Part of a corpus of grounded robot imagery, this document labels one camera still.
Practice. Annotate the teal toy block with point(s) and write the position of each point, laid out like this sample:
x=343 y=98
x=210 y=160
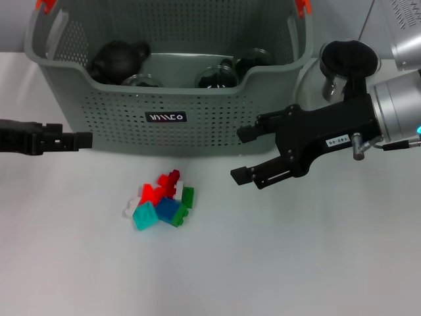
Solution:
x=144 y=216

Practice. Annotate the black teapot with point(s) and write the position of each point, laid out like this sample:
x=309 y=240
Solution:
x=116 y=61

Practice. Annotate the grey perforated storage basket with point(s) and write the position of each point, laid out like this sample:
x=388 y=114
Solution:
x=213 y=115

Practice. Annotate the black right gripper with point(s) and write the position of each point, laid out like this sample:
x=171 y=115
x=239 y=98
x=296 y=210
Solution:
x=322 y=125

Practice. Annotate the green toy block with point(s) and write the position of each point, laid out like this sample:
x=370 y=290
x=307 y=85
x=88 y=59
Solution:
x=188 y=197
x=179 y=217

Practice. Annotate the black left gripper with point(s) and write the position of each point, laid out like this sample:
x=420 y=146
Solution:
x=19 y=138

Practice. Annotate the glass carafe with black lid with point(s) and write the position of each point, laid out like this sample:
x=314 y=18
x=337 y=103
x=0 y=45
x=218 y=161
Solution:
x=348 y=56

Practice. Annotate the blue toy block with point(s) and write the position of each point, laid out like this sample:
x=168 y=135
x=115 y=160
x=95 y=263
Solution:
x=167 y=209

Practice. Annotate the coral red toy block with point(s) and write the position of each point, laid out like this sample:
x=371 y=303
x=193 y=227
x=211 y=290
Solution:
x=149 y=193

